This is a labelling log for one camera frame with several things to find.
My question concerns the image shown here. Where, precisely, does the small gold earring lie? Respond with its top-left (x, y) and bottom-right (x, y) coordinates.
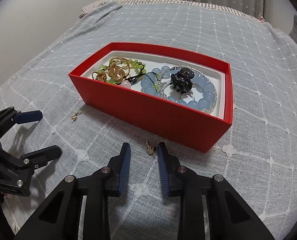
top-left (70, 111), bottom-right (82, 124)

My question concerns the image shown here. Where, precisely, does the clear pearl bead bracelet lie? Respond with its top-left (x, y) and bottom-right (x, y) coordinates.
top-left (158, 65), bottom-right (218, 113)

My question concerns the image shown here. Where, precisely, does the black hair claw clip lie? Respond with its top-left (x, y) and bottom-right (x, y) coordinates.
top-left (170, 68), bottom-right (195, 94)

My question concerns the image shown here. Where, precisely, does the green bead bracelet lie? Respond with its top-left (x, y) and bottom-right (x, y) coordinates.
top-left (98, 58), bottom-right (162, 93)

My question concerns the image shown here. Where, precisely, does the gold green stone ring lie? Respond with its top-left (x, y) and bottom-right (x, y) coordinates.
top-left (106, 56), bottom-right (132, 81)

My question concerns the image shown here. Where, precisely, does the red jewelry box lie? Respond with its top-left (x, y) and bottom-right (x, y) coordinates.
top-left (69, 42), bottom-right (233, 152)

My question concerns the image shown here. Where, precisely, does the grey checked bedspread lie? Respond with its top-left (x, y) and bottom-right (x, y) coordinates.
top-left (0, 2), bottom-right (297, 239)

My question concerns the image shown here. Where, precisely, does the striped pillow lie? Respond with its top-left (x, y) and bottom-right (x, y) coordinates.
top-left (79, 0), bottom-right (265, 23)

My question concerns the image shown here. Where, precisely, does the blue bead bracelet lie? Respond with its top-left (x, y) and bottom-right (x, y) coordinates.
top-left (140, 64), bottom-right (217, 113)

